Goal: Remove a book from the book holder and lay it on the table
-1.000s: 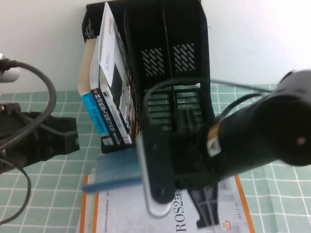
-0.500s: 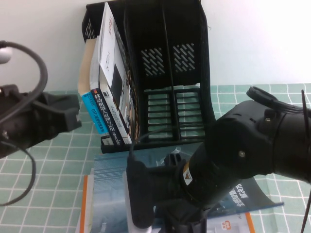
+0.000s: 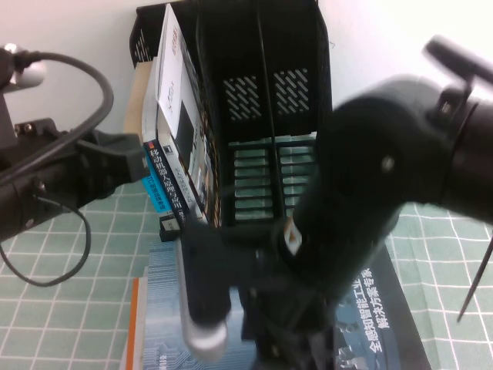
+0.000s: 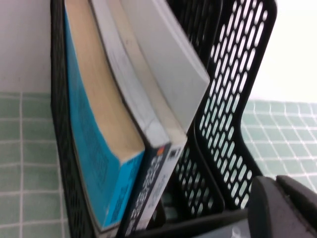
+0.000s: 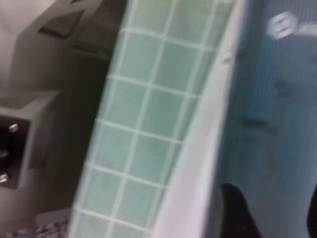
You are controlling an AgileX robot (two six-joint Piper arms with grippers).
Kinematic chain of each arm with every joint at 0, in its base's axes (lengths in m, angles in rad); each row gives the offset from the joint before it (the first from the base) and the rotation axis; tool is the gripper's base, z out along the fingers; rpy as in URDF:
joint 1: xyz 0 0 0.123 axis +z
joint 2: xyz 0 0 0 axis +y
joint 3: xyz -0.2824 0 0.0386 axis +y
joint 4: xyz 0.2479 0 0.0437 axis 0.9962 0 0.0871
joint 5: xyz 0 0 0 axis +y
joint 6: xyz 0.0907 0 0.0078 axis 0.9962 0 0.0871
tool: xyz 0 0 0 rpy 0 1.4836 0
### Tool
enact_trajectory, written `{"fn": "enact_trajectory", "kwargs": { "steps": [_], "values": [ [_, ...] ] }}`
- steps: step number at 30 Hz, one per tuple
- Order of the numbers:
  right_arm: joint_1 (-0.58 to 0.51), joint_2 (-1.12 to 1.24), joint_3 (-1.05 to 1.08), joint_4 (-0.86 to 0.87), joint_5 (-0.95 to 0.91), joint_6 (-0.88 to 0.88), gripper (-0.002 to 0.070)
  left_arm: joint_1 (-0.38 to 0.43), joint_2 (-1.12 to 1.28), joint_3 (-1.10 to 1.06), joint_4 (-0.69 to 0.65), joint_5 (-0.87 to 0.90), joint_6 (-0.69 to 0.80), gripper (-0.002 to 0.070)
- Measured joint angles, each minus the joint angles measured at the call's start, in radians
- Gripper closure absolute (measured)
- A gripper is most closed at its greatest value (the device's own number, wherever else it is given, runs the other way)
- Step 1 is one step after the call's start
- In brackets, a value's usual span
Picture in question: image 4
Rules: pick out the green checked tablecloth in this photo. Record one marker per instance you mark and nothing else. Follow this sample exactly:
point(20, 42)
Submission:
point(24, 173)

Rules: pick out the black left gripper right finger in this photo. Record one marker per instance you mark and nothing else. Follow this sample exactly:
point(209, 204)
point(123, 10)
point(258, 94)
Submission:
point(302, 198)

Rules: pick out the cyan spine thick book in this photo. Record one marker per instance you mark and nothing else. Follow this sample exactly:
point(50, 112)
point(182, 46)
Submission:
point(84, 124)

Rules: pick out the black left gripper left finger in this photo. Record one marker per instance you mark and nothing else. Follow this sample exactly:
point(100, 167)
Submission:
point(272, 215)

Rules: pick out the black plastic book holder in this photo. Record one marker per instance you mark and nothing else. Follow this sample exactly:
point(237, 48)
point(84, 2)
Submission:
point(58, 99)

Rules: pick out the thin plain white book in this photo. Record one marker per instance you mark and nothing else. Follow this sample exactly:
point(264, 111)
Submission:
point(173, 62)

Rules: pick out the navy spine book white characters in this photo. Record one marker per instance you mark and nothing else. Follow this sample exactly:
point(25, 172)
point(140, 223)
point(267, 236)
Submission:
point(148, 193)

